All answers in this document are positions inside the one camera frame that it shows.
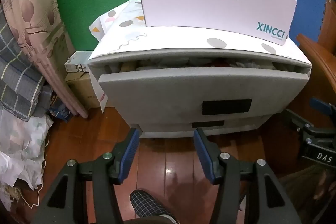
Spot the grey plaid blanket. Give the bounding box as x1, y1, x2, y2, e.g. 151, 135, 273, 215
0, 7, 53, 122

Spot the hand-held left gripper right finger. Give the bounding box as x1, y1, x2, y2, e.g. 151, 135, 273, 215
194, 127, 302, 224

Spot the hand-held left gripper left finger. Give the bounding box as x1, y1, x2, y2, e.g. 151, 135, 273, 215
34, 127, 139, 224

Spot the small white carton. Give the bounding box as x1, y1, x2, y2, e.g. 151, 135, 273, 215
64, 51, 93, 73

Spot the checked slipper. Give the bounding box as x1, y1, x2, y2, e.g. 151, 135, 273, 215
130, 189, 180, 224

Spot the grey lower drawer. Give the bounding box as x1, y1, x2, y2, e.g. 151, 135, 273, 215
139, 116, 265, 138

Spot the white cardboard box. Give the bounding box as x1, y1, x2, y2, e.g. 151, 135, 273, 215
137, 0, 298, 46

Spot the grey-fronted wooden drawer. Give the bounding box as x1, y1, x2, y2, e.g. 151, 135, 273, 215
98, 56, 307, 128

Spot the white crumpled bag pile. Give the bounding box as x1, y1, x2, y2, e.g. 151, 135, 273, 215
0, 106, 53, 211

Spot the brown cardboard box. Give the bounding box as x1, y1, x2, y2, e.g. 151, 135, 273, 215
65, 72, 105, 108

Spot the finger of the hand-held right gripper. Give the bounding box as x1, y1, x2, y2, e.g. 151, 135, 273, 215
309, 98, 336, 117
284, 108, 336, 142

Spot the pink floral mattress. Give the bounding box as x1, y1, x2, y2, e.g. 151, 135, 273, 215
0, 0, 88, 118

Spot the blue packet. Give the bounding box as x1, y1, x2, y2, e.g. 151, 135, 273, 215
49, 101, 72, 123

